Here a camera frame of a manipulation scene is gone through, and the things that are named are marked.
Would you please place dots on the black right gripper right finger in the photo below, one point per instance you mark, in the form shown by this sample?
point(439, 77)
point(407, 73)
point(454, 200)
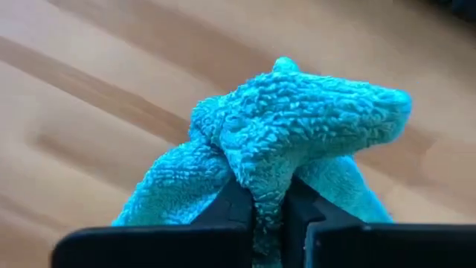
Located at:
point(372, 249)

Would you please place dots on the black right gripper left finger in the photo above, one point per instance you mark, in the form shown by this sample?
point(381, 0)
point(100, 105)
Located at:
point(167, 249)

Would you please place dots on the blue microfiber towel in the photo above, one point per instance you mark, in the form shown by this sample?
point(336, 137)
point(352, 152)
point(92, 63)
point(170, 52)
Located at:
point(297, 119)

